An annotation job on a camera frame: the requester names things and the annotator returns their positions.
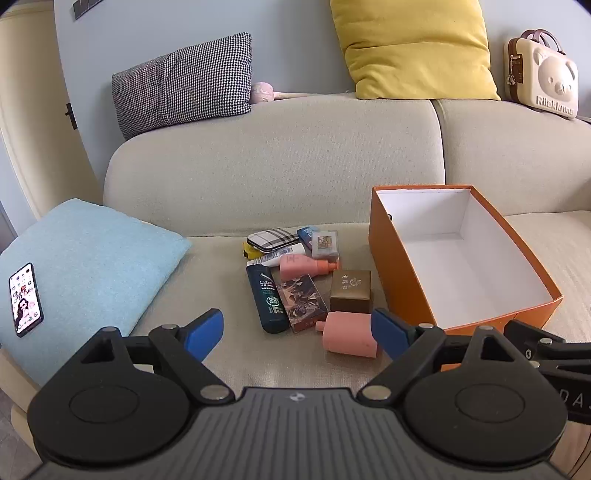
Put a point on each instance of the clear card case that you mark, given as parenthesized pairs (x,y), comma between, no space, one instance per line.
(325,243)

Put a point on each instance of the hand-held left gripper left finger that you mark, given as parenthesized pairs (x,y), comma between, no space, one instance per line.
(204,334)

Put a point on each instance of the orange cardboard box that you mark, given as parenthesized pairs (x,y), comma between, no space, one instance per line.
(392,267)

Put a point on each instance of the cream bear suitcase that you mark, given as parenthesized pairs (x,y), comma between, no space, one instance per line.
(545,74)

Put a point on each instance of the light blue pillow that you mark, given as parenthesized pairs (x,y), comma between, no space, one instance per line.
(92,263)

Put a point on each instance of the large pink bottle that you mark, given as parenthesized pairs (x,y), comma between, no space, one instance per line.
(348,334)

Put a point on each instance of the houndstooth pillow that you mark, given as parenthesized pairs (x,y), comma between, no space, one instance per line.
(184,83)

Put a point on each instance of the blue pink packet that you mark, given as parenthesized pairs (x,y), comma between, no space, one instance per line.
(305,235)

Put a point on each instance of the white tube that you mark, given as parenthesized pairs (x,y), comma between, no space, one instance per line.
(281,255)

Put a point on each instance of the pink pump bottle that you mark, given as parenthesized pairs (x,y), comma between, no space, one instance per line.
(300,266)

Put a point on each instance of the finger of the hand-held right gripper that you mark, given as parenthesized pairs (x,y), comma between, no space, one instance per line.
(531,333)
(565,367)

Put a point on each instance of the yellow tape measure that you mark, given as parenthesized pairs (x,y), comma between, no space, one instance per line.
(250,253)

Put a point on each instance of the plaid zip case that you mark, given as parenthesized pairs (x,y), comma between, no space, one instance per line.
(272,239)

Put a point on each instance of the yellow pillow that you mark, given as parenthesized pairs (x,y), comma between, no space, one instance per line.
(411,46)

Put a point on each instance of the black smartphone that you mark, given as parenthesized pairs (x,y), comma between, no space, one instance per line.
(25,300)

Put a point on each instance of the beige fabric sofa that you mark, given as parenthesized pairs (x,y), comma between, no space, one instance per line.
(277,152)

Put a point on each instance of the gold square box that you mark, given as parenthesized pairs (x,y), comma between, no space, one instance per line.
(351,290)

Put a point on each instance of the dark wall sign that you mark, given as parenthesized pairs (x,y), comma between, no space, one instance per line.
(90,7)

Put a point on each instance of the dark green shampoo bottle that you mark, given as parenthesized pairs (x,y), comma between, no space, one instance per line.
(267,300)

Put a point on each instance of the illustrated card box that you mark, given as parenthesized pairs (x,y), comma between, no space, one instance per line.
(302,302)

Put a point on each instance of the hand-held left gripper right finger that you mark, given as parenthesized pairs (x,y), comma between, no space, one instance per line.
(388,334)

